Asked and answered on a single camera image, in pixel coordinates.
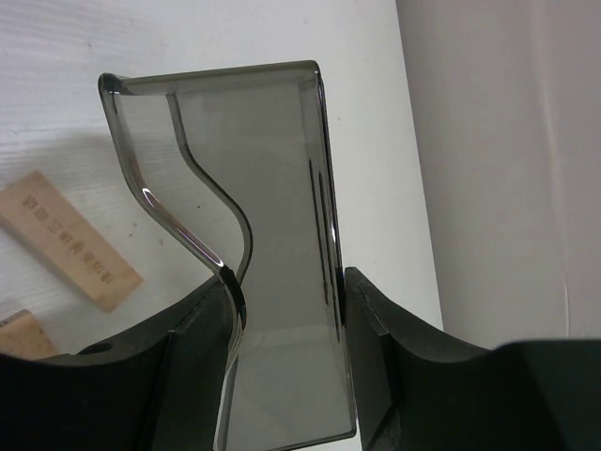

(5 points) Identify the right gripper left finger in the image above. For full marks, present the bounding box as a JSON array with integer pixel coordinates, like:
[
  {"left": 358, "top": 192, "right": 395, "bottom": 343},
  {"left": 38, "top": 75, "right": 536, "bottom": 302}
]
[{"left": 1, "top": 278, "right": 232, "bottom": 450}]

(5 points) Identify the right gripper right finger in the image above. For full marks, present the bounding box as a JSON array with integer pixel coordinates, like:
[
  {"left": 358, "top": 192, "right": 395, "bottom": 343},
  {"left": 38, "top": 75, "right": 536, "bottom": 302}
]
[{"left": 345, "top": 268, "right": 600, "bottom": 450}]

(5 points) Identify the wood block one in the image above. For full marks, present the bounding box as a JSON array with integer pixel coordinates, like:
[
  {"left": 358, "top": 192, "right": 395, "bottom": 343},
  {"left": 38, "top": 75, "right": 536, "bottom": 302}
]
[{"left": 1, "top": 170, "right": 144, "bottom": 312}]

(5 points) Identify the smoky transparent plastic box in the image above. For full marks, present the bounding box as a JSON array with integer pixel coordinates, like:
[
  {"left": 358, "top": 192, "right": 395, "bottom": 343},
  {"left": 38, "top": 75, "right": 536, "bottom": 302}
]
[{"left": 98, "top": 60, "right": 356, "bottom": 450}]

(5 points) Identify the wood block two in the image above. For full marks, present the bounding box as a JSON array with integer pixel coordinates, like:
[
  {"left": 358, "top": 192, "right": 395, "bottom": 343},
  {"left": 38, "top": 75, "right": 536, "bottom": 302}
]
[{"left": 0, "top": 310, "right": 58, "bottom": 361}]

